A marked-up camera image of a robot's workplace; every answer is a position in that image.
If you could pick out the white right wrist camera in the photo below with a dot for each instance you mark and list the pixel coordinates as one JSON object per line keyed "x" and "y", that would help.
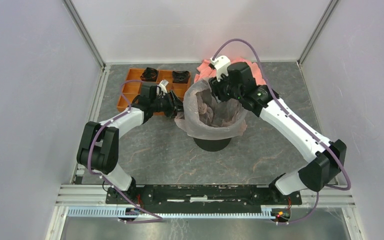
{"x": 221, "y": 65}

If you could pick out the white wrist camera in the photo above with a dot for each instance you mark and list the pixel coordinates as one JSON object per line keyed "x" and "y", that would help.
{"x": 163, "y": 87}
{"x": 221, "y": 65}

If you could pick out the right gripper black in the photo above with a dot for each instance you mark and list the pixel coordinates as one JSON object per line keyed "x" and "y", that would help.
{"x": 218, "y": 85}

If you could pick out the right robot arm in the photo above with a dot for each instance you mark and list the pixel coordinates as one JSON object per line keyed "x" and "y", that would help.
{"x": 325, "y": 158}

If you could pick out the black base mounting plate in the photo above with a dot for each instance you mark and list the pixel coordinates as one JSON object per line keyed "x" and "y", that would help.
{"x": 210, "y": 198}

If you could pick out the black rolled belt right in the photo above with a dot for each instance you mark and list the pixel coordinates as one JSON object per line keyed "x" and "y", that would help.
{"x": 180, "y": 77}

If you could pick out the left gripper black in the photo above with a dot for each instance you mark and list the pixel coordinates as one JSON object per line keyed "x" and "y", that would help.
{"x": 175, "y": 106}

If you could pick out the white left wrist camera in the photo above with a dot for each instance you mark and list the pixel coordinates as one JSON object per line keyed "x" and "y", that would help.
{"x": 163, "y": 87}

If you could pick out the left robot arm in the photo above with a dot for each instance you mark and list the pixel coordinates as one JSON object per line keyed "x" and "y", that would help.
{"x": 98, "y": 150}

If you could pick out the aluminium frame rail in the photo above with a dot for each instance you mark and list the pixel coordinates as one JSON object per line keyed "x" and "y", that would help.
{"x": 101, "y": 201}

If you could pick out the salmon pink cloth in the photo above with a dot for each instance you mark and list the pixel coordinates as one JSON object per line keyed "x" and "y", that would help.
{"x": 205, "y": 71}

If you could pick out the black rolled belt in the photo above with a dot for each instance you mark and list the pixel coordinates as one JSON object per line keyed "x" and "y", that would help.
{"x": 149, "y": 75}
{"x": 180, "y": 77}

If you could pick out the orange compartment tray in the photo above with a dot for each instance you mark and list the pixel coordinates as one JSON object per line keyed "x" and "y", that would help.
{"x": 132, "y": 89}

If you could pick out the black trash bin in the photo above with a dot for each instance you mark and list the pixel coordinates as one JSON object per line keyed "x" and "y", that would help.
{"x": 212, "y": 145}

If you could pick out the pink plastic trash bag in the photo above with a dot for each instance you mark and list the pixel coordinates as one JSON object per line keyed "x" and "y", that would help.
{"x": 205, "y": 118}

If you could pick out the black rolled belt left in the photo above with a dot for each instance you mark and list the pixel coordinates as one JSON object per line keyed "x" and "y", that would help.
{"x": 149, "y": 75}

